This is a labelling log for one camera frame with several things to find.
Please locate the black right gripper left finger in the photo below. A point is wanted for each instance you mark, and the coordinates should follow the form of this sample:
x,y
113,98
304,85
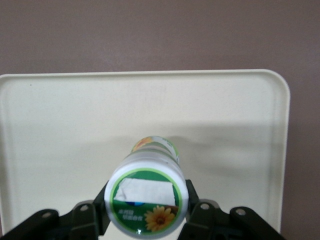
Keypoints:
x,y
75,222

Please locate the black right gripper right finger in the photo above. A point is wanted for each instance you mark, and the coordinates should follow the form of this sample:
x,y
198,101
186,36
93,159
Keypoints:
x,y
220,222

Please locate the green gum bottle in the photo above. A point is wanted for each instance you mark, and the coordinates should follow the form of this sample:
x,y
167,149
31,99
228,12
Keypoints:
x,y
147,195

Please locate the cream plastic tray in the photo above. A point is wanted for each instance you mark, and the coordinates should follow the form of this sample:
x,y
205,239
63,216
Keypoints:
x,y
150,107

